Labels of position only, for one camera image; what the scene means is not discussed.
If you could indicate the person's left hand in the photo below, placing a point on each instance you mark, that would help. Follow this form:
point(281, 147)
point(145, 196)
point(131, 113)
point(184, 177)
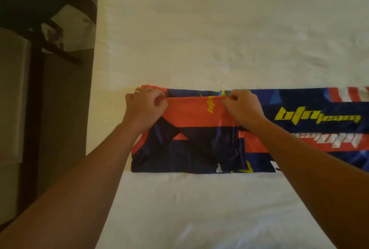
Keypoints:
point(144, 109)

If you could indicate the person's right hand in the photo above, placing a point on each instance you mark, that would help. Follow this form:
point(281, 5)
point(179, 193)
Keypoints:
point(245, 110)

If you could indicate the person's right forearm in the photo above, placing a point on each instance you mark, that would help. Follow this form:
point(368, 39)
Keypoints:
point(320, 182)

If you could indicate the person's left forearm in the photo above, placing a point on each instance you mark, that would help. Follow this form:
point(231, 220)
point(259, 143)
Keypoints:
point(69, 194)

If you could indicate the white bed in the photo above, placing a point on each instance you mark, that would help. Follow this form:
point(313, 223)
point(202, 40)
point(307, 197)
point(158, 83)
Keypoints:
point(230, 21)

